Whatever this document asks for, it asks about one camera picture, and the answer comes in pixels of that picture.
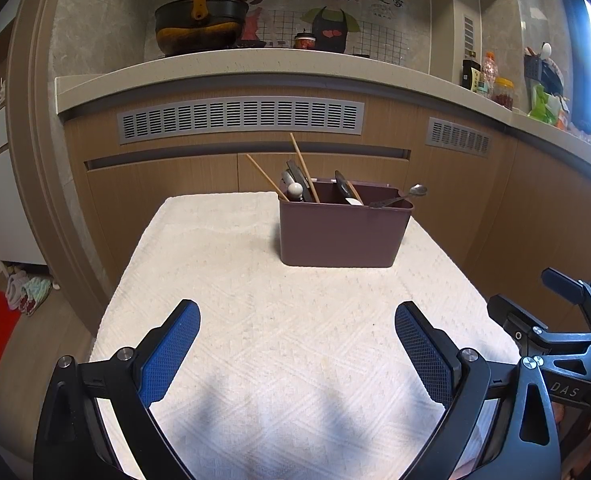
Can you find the grey-blue spoon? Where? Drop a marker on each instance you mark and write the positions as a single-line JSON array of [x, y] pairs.
[[343, 182]]

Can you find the white kitchen counter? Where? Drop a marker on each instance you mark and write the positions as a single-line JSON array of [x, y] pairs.
[[275, 67]]

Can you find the green bag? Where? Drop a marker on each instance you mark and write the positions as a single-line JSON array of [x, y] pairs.
[[545, 105]]

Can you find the white textured towel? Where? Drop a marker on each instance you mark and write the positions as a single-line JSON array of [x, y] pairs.
[[275, 310]]

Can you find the black countertop rack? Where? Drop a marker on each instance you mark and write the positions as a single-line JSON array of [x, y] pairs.
[[540, 67]]

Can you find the small white round spoon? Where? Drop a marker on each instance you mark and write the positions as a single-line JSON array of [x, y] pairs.
[[295, 190]]

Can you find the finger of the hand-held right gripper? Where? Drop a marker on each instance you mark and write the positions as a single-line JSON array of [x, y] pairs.
[[508, 312], [563, 282]]

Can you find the white shelf cupboard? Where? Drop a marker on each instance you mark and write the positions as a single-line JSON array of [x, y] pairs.
[[0, 200]]

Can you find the large grey vent grille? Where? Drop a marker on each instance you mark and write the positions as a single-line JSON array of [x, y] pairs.
[[240, 117]]

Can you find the wooden chopstick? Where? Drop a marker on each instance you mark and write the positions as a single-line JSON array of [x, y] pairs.
[[303, 165], [265, 175]]

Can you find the cartoon wall poster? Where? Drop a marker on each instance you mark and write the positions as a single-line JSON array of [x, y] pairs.
[[365, 20]]

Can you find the pile of slippers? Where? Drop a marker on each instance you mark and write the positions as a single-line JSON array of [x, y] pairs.
[[28, 292]]

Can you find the small red jar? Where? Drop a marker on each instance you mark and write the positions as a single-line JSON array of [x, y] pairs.
[[305, 40]]

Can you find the wooden spoon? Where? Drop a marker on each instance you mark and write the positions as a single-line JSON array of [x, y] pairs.
[[355, 194]]

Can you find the black wok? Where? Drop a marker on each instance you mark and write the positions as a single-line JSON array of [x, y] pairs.
[[175, 15]]

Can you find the brown kitchen cabinet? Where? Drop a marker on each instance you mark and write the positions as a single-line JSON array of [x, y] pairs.
[[175, 175]]

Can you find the brown plastic utensil holder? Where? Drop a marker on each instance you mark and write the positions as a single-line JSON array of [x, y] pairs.
[[340, 232]]

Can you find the white plastic scoop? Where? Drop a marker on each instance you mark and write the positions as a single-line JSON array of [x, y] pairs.
[[354, 202]]

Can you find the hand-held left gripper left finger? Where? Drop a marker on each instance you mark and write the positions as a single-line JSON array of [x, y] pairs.
[[170, 355]]

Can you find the small grey vent grille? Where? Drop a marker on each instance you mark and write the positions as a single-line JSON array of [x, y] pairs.
[[458, 136]]

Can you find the yellow lidded jar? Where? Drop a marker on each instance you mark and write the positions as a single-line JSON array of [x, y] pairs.
[[504, 92]]

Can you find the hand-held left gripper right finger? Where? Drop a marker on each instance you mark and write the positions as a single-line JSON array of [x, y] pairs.
[[425, 355]]

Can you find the orange capped bottle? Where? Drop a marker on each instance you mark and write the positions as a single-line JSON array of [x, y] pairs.
[[489, 72]]

